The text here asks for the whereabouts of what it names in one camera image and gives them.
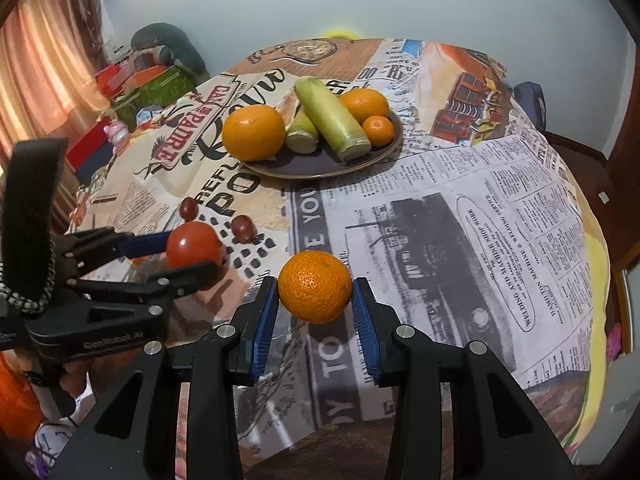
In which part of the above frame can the large orange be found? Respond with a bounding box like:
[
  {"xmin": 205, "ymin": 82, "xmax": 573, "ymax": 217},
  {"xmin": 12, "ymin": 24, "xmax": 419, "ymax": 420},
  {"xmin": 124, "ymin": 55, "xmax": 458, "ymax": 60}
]
[
  {"xmin": 221, "ymin": 105, "xmax": 287, "ymax": 162},
  {"xmin": 340, "ymin": 89, "xmax": 390, "ymax": 125}
]

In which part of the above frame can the yellow table undercloth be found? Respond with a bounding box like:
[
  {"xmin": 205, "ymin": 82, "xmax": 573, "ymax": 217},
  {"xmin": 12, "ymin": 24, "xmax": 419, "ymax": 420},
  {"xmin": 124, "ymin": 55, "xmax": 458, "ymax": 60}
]
[{"xmin": 560, "ymin": 160, "xmax": 613, "ymax": 451}]

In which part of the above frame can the pink small toy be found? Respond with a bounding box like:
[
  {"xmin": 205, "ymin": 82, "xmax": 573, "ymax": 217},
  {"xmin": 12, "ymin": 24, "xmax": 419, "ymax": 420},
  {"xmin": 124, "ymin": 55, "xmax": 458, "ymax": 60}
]
[{"xmin": 104, "ymin": 121, "xmax": 132, "ymax": 145}]

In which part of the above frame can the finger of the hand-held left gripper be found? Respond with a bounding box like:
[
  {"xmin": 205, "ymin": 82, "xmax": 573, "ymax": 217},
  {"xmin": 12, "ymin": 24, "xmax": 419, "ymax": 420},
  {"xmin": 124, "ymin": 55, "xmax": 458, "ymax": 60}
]
[
  {"xmin": 55, "ymin": 227, "xmax": 173, "ymax": 276},
  {"xmin": 70, "ymin": 260, "xmax": 222, "ymax": 307}
]

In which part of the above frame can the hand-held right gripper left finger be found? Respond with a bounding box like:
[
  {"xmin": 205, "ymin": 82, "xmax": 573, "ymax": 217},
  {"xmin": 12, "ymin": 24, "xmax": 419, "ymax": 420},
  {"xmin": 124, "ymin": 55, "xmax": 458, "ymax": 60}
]
[{"xmin": 47, "ymin": 276, "xmax": 279, "ymax": 480}]

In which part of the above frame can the pink orange curtain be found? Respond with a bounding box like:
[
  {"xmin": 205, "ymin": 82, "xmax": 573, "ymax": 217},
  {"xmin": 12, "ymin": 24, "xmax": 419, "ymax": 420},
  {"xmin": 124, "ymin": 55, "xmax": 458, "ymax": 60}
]
[{"xmin": 0, "ymin": 0, "xmax": 111, "ymax": 181}]

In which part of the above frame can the orange flat box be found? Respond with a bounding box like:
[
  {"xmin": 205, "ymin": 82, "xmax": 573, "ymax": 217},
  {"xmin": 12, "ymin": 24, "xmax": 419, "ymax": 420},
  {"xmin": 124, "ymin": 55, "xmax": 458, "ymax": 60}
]
[{"xmin": 127, "ymin": 65, "xmax": 168, "ymax": 86}]

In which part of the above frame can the dark purple plate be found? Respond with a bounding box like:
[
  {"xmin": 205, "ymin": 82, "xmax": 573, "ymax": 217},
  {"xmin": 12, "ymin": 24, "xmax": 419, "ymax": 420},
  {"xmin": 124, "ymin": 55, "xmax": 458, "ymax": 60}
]
[{"xmin": 240, "ymin": 105, "xmax": 404, "ymax": 180}]

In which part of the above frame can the newspaper print tablecloth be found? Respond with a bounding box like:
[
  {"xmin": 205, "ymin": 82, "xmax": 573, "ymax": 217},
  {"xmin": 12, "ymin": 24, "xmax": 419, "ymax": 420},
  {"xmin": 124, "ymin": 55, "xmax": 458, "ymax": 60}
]
[{"xmin": 65, "ymin": 37, "xmax": 611, "ymax": 480}]

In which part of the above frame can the red gift box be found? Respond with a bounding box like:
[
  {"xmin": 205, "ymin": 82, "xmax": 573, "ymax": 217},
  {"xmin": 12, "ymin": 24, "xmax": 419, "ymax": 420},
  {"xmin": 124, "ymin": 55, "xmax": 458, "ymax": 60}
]
[{"xmin": 95, "ymin": 62, "xmax": 136, "ymax": 97}]

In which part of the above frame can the dark chair back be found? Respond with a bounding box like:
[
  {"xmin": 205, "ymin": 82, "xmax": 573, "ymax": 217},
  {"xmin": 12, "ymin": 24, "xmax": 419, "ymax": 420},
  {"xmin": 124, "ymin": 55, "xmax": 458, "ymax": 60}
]
[{"xmin": 512, "ymin": 81, "xmax": 547, "ymax": 133}]

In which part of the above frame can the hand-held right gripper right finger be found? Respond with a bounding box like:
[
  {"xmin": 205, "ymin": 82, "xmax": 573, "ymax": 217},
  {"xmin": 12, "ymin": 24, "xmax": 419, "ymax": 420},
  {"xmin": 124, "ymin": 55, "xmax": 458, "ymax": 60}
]
[{"xmin": 351, "ymin": 276, "xmax": 591, "ymax": 480}]

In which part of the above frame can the long green corn cob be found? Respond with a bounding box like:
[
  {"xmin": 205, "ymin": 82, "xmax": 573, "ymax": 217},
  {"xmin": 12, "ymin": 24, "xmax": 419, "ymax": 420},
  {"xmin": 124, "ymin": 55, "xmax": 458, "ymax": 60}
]
[{"xmin": 294, "ymin": 76, "xmax": 372, "ymax": 162}]

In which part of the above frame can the pink plastic toy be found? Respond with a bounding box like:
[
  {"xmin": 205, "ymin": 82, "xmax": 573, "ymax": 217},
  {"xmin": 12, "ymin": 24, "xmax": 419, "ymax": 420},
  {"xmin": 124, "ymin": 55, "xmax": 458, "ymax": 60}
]
[{"xmin": 606, "ymin": 322, "xmax": 623, "ymax": 363}]

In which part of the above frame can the person's left hand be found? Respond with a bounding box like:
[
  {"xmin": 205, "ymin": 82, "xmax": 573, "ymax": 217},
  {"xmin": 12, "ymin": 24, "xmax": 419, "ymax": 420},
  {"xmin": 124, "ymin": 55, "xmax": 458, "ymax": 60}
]
[{"xmin": 59, "ymin": 360, "xmax": 95, "ymax": 401}]

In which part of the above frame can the green patterned box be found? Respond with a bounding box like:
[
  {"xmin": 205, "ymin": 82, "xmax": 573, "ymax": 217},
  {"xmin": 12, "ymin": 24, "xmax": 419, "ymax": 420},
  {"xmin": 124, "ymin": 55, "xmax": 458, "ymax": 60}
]
[{"xmin": 110, "ymin": 67, "xmax": 196, "ymax": 126}]

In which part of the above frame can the red tomato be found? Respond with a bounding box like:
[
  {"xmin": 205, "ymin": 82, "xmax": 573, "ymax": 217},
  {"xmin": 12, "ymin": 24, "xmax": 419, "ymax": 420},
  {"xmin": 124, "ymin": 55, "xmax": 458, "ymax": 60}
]
[{"xmin": 166, "ymin": 221, "xmax": 224, "ymax": 270}]

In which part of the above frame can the small tangerine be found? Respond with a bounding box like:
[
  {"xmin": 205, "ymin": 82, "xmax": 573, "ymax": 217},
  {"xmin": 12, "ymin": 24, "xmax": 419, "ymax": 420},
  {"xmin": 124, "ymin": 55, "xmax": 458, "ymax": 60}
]
[
  {"xmin": 277, "ymin": 251, "xmax": 353, "ymax": 325},
  {"xmin": 362, "ymin": 115, "xmax": 396, "ymax": 147}
]

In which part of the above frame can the red and blue box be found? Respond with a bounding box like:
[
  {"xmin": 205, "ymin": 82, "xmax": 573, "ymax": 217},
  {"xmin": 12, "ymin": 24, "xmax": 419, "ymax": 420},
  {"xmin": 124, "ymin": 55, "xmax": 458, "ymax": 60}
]
[{"xmin": 65, "ymin": 115, "xmax": 132, "ymax": 186}]

